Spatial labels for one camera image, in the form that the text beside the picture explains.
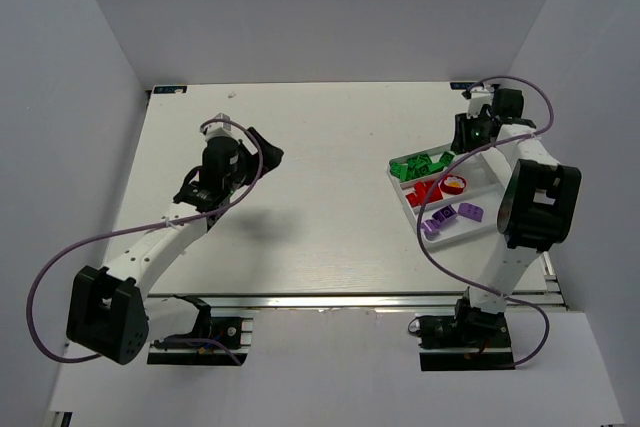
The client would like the green curved lego piece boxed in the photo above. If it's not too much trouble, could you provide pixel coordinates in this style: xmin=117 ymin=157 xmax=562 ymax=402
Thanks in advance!
xmin=428 ymin=162 xmax=446 ymax=175

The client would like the red 2x4 lego brick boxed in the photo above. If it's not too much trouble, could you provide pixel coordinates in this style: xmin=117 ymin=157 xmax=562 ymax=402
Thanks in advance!
xmin=414 ymin=181 xmax=443 ymax=205

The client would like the purple lego brick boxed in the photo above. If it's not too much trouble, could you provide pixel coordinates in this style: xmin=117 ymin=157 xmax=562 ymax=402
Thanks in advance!
xmin=458 ymin=202 xmax=484 ymax=223

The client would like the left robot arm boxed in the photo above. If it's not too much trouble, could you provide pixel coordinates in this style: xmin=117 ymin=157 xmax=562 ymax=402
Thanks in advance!
xmin=66 ymin=126 xmax=284 ymax=365

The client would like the purple round lego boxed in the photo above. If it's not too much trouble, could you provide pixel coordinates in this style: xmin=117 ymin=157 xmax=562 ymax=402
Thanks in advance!
xmin=421 ymin=206 xmax=458 ymax=240

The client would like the green 2x3 lego plate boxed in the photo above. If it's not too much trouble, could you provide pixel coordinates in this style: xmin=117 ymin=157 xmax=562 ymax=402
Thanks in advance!
xmin=410 ymin=165 xmax=430 ymax=179

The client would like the right table label sticker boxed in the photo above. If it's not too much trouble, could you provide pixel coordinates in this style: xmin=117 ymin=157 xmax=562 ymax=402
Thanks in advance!
xmin=449 ymin=81 xmax=476 ymax=90

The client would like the table label sticker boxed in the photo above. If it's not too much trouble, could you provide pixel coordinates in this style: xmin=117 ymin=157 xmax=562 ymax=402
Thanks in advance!
xmin=152 ymin=85 xmax=187 ymax=95
xmin=449 ymin=81 xmax=476 ymax=90

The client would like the green 2x2 lego brick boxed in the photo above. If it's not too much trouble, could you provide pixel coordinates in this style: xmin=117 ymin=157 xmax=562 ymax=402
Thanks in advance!
xmin=390 ymin=163 xmax=405 ymax=179

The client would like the green upside-down square lego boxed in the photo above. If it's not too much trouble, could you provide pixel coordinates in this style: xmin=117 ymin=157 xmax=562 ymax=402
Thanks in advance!
xmin=406 ymin=156 xmax=420 ymax=169

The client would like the green 2x2 lego front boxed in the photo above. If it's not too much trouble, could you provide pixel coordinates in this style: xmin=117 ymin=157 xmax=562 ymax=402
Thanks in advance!
xmin=438 ymin=151 xmax=455 ymax=167

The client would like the red lego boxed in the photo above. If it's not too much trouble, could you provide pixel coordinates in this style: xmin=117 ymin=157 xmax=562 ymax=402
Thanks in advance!
xmin=406 ymin=192 xmax=423 ymax=208

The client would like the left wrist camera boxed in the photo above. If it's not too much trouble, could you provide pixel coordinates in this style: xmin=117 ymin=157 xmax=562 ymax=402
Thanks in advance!
xmin=200 ymin=113 xmax=233 ymax=141

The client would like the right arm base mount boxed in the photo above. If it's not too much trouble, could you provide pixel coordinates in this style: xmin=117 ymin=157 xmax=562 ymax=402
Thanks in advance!
xmin=407 ymin=308 xmax=515 ymax=372

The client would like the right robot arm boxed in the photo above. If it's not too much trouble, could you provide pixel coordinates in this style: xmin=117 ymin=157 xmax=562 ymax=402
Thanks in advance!
xmin=451 ymin=88 xmax=582 ymax=338

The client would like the white sorting tray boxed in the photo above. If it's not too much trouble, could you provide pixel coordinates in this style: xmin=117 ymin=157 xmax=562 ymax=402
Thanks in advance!
xmin=387 ymin=150 xmax=509 ymax=252

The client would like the left table label sticker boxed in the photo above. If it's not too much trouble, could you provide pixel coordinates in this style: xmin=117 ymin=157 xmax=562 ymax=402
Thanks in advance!
xmin=152 ymin=85 xmax=187 ymax=95

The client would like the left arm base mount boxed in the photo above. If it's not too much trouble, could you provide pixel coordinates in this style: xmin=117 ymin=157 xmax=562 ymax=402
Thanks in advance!
xmin=145 ymin=295 xmax=254 ymax=367

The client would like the green upside-down long lego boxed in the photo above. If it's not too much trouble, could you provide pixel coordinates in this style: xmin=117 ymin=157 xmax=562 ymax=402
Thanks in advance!
xmin=412 ymin=153 xmax=432 ymax=168

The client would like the red flower lego brick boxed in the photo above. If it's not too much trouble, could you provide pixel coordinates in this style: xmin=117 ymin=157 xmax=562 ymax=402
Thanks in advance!
xmin=439 ymin=175 xmax=467 ymax=195

